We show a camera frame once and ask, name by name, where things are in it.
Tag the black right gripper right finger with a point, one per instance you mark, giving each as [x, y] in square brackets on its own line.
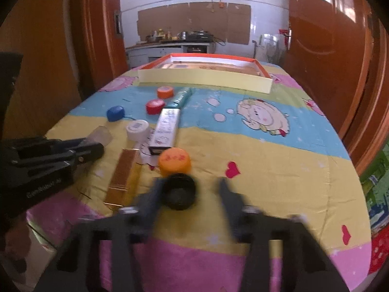
[250, 226]

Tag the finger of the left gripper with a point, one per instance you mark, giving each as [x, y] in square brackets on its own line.
[89, 149]

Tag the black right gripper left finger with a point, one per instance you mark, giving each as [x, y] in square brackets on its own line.
[132, 225]

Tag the white bottle cap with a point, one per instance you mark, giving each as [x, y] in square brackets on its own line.
[138, 130]

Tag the black bottle cap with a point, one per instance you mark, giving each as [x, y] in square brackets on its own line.
[178, 191]

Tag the large orange bottle cap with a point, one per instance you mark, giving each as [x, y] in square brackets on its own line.
[174, 160]

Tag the red bottle cap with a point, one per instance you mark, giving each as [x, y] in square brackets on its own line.
[155, 106]

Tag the teal tube box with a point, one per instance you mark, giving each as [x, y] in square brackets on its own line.
[179, 100]

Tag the gold rectangular box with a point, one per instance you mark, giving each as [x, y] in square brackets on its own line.
[124, 182]

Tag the blue bottle cap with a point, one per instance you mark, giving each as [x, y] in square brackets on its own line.
[115, 113]

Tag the white rectangular box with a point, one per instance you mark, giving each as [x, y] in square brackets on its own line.
[165, 132]

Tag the small orange bottle cap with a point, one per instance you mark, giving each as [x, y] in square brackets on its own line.
[165, 92]

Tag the kitchen counter cabinet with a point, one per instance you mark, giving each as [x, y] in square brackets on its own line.
[142, 54]

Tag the colourful boxes stack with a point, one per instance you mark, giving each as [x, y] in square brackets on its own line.
[375, 187]

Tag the colourful cartoon tablecloth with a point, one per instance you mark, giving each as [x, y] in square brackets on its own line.
[277, 149]

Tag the metal kettle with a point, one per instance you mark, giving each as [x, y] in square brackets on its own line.
[182, 35]

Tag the black gas stove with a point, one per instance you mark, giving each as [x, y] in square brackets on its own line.
[199, 36]

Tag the orange shallow cardboard tray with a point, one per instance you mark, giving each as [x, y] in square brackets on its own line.
[212, 70]

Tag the brown wooden door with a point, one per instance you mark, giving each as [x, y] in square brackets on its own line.
[329, 55]

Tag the cardboard wall panel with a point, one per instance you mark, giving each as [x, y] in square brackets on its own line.
[229, 22]

